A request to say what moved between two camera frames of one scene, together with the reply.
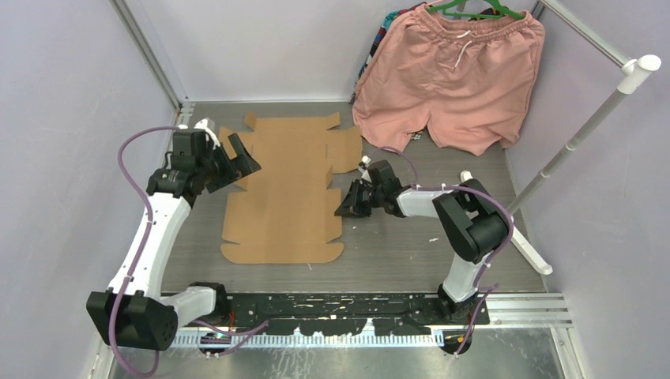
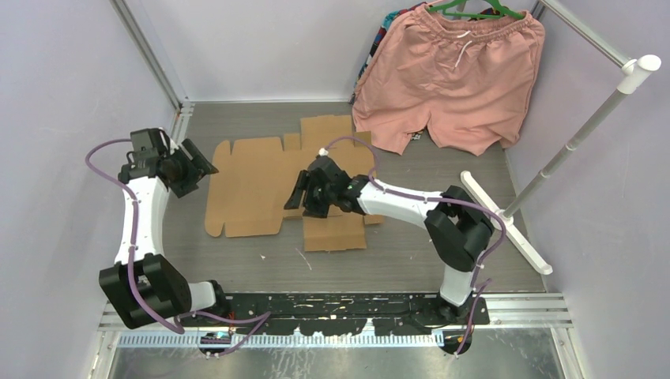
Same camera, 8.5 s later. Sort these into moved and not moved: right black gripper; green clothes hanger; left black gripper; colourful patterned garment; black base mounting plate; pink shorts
Moved: left black gripper; right black gripper
Not moved: black base mounting plate; colourful patterned garment; pink shorts; green clothes hanger
